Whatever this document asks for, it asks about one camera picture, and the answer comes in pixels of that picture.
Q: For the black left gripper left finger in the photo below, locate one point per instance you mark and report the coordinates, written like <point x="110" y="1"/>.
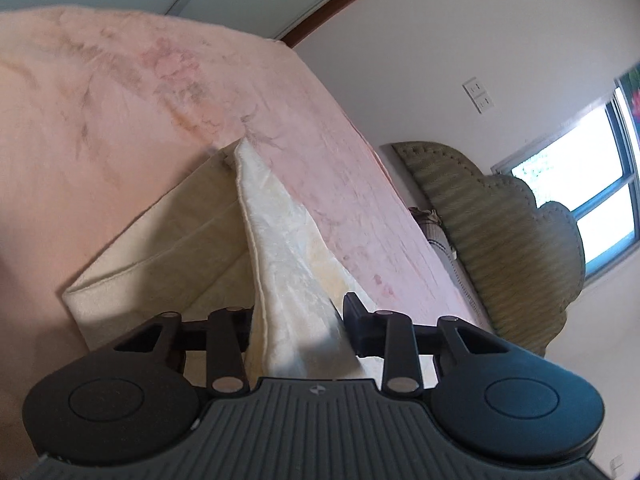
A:
<point x="141" y="393"/>

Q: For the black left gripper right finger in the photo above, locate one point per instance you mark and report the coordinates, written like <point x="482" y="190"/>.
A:
<point x="495" y="399"/>

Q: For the cream white pants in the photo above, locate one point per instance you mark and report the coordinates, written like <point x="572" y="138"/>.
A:
<point x="282" y="241"/>

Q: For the striped pillow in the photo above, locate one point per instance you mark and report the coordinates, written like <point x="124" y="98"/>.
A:
<point x="431" y="226"/>

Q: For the olive green padded headboard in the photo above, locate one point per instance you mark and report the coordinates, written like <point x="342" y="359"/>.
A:
<point x="526" y="262"/>

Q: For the pink bed blanket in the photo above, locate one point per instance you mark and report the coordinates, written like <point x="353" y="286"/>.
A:
<point x="102" y="114"/>

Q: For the window with blue frame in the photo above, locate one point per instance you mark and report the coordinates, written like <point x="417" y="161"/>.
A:
<point x="592" y="168"/>

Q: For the white wall switch plate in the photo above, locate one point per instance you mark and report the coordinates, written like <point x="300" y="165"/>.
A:
<point x="478" y="94"/>

